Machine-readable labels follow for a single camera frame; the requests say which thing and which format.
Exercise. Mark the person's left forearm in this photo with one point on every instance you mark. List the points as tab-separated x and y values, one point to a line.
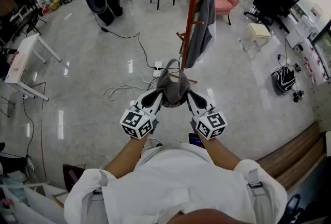
126	158

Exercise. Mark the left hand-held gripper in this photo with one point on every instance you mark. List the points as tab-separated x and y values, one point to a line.
134	120

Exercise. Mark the grey coat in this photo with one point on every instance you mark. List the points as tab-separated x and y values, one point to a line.
205	11

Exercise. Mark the black office chair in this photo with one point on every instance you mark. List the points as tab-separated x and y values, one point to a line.
274	0

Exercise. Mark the grey cap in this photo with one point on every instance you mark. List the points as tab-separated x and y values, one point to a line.
172	89

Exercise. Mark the red-brown wooden coat rack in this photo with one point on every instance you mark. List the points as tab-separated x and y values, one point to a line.
192	8

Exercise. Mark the white boxes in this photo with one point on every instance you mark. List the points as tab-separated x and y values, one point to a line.
302	29

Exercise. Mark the wooden bench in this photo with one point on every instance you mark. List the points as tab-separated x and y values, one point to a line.
292	158

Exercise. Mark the person's right forearm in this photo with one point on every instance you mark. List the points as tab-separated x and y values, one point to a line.
219	154

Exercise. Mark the white power strip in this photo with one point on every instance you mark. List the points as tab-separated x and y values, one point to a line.
157	69

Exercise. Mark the person's white shirt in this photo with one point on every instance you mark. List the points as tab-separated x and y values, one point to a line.
175	186

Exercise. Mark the cream square stool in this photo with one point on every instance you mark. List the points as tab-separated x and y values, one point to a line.
259	31

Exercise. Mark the dark phone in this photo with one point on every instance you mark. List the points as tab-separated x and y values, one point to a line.
195	139

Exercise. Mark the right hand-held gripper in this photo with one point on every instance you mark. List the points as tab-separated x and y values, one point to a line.
212	124

